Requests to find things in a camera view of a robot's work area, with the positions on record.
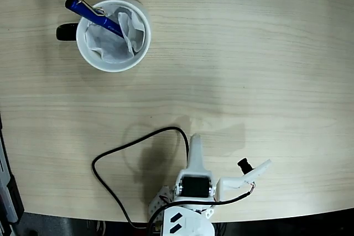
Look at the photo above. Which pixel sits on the grey black metal rack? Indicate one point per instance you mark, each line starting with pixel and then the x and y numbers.
pixel 5 180

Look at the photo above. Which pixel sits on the blue pen with metal clip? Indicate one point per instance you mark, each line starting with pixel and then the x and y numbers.
pixel 91 16

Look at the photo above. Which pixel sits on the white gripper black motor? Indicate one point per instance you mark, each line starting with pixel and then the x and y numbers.
pixel 194 187

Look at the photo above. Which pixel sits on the crumpled white paper tissue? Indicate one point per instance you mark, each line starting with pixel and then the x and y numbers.
pixel 110 45

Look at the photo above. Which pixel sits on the brass fitting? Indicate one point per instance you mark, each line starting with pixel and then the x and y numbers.
pixel 157 226

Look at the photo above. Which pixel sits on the gripper camera with white mount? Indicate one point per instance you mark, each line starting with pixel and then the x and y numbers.
pixel 229 182

